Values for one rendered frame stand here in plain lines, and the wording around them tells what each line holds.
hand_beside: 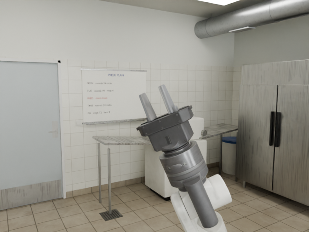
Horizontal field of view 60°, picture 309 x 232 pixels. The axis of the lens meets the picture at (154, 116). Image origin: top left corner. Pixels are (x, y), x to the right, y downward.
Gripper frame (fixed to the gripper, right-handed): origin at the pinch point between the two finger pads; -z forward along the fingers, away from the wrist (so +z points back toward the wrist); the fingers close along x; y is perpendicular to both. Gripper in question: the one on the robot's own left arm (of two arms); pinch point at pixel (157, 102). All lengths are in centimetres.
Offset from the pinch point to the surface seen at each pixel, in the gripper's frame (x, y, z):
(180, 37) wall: -83, -442, -69
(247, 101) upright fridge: -12, -388, 74
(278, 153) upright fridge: 4, -341, 151
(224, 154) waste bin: -94, -453, 170
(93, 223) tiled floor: -223, -198, 121
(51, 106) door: -256, -258, -40
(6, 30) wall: -244, -230, -150
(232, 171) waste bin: -89, -443, 203
